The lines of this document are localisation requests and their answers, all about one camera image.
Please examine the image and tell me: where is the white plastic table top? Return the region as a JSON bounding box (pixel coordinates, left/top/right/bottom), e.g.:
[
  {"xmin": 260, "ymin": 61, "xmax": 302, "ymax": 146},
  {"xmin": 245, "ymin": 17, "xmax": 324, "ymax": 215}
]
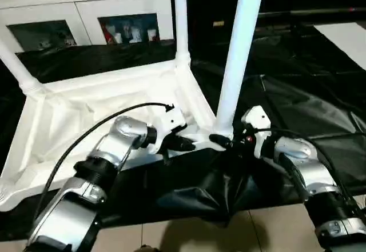
[{"xmin": 0, "ymin": 58, "xmax": 236, "ymax": 213}]

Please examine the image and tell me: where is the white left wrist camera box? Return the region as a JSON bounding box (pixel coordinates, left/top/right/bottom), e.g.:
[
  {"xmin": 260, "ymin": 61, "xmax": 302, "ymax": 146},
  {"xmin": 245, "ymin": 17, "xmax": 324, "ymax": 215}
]
[{"xmin": 143, "ymin": 106, "xmax": 188, "ymax": 154}]

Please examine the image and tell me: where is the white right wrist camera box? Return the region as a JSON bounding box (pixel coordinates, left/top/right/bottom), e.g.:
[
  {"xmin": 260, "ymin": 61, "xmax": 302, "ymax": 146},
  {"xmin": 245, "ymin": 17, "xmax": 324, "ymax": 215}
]
[{"xmin": 240, "ymin": 106, "xmax": 273, "ymax": 160}]

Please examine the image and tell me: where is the grey round robot part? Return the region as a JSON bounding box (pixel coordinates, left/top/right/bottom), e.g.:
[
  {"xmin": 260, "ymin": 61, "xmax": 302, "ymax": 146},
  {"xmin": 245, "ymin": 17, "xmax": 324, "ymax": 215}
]
[{"xmin": 134, "ymin": 245, "xmax": 161, "ymax": 252}]

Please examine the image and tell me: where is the small red bottle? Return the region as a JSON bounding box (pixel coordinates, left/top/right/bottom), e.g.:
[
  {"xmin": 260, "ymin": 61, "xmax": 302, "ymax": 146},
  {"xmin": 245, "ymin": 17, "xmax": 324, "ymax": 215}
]
[{"xmin": 102, "ymin": 26, "xmax": 113, "ymax": 45}]

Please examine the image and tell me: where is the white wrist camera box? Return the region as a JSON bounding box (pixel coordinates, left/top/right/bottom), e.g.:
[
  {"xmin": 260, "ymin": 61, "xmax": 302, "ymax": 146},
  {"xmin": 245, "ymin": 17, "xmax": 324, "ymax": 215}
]
[
  {"xmin": 143, "ymin": 106, "xmax": 188, "ymax": 154},
  {"xmin": 240, "ymin": 106, "xmax": 273, "ymax": 160}
]

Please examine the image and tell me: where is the black work mat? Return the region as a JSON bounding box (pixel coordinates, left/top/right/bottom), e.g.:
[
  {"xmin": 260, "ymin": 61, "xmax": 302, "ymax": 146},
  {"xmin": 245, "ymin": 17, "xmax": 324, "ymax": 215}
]
[{"xmin": 0, "ymin": 21, "xmax": 366, "ymax": 242}]

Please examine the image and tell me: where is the white cabinet with glass doors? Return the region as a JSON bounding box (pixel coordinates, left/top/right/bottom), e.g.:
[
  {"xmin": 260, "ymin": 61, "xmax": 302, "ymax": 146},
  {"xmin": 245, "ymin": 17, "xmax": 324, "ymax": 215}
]
[{"xmin": 0, "ymin": 0, "xmax": 175, "ymax": 54}]

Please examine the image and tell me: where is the black horizontal bar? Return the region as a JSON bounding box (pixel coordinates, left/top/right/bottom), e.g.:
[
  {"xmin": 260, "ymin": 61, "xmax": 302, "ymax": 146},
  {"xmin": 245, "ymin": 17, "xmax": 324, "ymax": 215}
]
[{"xmin": 257, "ymin": 9, "xmax": 366, "ymax": 19}]

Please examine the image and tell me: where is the white plastic table leg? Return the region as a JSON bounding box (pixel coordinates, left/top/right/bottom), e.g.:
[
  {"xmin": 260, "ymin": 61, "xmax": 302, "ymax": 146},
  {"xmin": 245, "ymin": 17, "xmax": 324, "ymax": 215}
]
[
  {"xmin": 0, "ymin": 39, "xmax": 43, "ymax": 95},
  {"xmin": 214, "ymin": 0, "xmax": 267, "ymax": 139},
  {"xmin": 173, "ymin": 0, "xmax": 192, "ymax": 67}
]

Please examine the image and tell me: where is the white flat board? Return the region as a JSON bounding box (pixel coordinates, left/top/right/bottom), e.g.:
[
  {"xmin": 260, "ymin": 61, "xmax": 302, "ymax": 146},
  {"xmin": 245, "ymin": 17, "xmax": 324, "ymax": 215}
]
[{"xmin": 313, "ymin": 22, "xmax": 366, "ymax": 71}]

